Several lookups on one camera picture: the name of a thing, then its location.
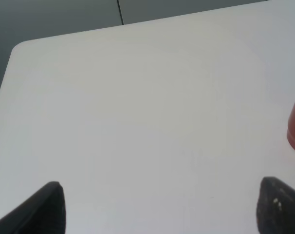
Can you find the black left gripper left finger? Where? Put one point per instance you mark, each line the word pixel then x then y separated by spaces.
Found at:
pixel 42 213

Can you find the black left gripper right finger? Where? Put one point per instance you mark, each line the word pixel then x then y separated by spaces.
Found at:
pixel 275 207

